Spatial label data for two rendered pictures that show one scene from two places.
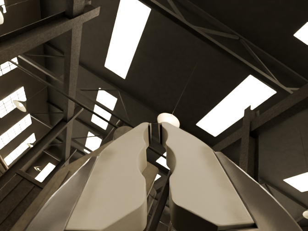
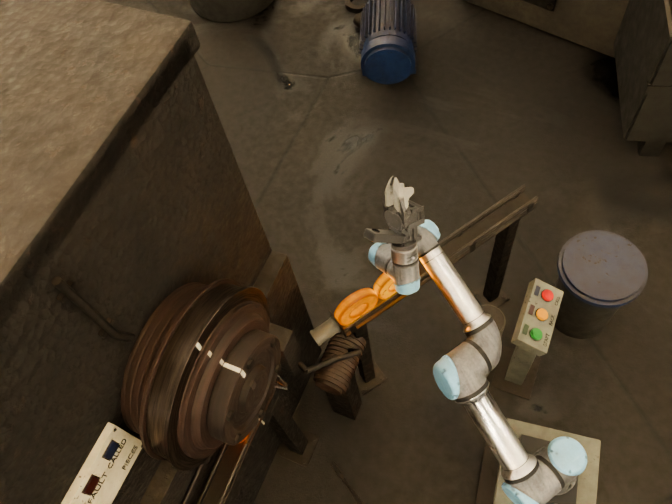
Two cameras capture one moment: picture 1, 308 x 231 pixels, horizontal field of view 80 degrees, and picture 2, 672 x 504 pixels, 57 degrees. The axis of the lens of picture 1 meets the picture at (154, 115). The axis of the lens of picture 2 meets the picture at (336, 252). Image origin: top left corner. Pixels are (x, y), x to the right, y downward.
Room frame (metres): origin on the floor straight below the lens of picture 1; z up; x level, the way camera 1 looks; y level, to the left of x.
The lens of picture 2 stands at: (-0.76, -0.42, 2.58)
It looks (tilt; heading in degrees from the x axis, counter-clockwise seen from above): 60 degrees down; 37
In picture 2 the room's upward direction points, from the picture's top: 12 degrees counter-clockwise
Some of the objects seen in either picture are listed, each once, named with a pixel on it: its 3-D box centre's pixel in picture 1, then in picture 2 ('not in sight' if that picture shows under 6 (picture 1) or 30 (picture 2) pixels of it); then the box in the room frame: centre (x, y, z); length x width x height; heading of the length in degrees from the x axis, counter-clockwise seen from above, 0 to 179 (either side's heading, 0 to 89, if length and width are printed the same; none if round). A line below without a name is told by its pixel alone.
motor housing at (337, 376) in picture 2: not in sight; (345, 378); (-0.18, 0.10, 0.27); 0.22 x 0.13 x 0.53; 3
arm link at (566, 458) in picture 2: not in sight; (562, 460); (-0.20, -0.69, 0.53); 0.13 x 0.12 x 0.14; 152
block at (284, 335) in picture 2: not in sight; (280, 349); (-0.28, 0.24, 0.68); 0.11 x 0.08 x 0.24; 93
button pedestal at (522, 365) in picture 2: not in sight; (527, 346); (0.21, -0.48, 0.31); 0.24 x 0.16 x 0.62; 3
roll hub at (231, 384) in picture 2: not in sight; (247, 387); (-0.51, 0.12, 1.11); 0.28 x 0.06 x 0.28; 3
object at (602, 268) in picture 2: not in sight; (589, 289); (0.57, -0.63, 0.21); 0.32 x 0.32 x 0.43
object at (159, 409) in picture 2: not in sight; (213, 373); (-0.51, 0.21, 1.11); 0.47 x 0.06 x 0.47; 3
